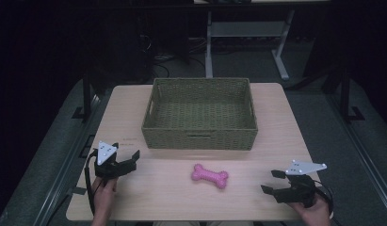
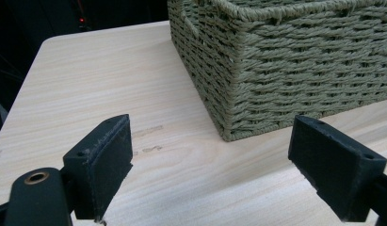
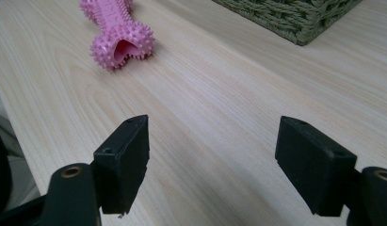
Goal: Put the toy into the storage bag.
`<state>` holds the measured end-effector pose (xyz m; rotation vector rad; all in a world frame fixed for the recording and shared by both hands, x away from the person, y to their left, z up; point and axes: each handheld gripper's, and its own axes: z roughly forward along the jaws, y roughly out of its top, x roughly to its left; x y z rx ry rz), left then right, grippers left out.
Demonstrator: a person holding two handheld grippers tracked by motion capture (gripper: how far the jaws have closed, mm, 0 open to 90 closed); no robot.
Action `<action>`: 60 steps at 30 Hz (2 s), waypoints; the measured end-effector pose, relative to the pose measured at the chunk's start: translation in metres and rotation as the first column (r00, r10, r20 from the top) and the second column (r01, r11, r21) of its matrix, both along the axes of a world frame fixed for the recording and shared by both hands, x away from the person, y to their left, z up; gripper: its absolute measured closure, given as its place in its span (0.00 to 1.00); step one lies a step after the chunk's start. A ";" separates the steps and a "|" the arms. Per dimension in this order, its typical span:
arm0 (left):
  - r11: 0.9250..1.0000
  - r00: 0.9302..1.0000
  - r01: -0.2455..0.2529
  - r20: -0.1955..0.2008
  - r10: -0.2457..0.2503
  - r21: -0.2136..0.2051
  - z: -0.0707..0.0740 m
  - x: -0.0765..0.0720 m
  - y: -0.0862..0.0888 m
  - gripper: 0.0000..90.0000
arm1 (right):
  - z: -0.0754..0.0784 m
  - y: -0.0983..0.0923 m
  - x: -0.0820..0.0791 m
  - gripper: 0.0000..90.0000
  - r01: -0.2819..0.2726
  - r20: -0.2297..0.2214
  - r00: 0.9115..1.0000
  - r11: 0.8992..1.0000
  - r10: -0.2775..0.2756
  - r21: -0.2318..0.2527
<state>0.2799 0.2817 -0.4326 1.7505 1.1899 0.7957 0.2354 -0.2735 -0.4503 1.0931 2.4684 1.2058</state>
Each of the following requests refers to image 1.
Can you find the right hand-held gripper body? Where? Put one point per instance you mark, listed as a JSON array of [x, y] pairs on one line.
[[298, 190]]

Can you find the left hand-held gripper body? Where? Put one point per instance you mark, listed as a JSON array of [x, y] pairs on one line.
[[111, 169]]

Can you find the pink bone-shaped dog toy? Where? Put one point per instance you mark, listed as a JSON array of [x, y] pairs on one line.
[[210, 176]]

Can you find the green woven basket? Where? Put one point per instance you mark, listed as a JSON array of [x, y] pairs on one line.
[[199, 125]]

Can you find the person's left hand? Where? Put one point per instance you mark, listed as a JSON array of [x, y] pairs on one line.
[[104, 194]]

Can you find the person's right hand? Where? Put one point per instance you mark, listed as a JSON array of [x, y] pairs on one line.
[[313, 215]]

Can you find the grey tape piece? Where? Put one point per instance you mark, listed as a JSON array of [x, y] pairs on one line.
[[79, 190]]

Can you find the black metal stand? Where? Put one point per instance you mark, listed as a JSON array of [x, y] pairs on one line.
[[86, 100], [346, 100]]

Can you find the white metal desk frame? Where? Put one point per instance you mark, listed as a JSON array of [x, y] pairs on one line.
[[247, 29]]

